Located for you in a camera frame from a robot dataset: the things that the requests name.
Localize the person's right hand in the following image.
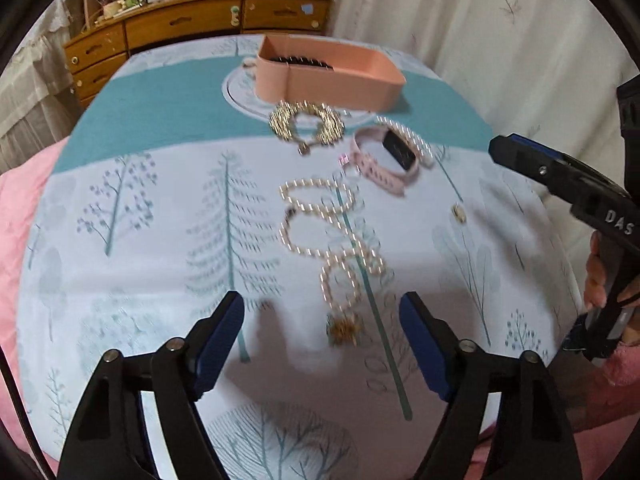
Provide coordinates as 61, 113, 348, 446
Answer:
583, 231, 609, 312

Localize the pink smart watch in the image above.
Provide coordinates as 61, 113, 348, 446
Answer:
349, 127, 422, 197

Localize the black beaded bracelet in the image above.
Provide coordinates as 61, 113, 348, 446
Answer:
272, 54, 334, 72

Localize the white lace curtain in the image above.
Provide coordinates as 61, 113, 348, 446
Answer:
0, 0, 87, 173

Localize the person's right forearm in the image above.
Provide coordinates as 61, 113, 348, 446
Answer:
599, 339, 640, 389

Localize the clutter of small ornaments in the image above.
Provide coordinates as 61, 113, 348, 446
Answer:
94, 0, 197, 25

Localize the pink jewelry box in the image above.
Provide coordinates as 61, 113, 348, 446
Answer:
254, 35, 406, 114

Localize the pink blanket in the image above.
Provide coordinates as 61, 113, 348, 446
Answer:
0, 139, 77, 480

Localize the wooden dresser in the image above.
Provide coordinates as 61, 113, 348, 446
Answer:
63, 0, 334, 109

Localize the tree-printed tablecloth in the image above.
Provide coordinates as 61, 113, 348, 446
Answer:
16, 34, 592, 480

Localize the gold beaded bracelet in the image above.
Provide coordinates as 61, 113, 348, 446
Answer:
268, 101, 346, 156

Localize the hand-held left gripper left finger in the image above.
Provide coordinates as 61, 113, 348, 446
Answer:
59, 290, 246, 480

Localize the long pearl necklace gold pendant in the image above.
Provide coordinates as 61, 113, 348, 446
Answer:
277, 177, 387, 347

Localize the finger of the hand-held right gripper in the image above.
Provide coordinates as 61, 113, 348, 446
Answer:
488, 133, 630, 207

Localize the white patterned curtain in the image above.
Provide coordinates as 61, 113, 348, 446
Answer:
318, 0, 640, 171

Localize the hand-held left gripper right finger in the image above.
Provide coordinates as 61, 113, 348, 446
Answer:
399, 291, 583, 480

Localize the white pearl bracelet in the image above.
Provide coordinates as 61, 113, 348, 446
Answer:
376, 115, 435, 169

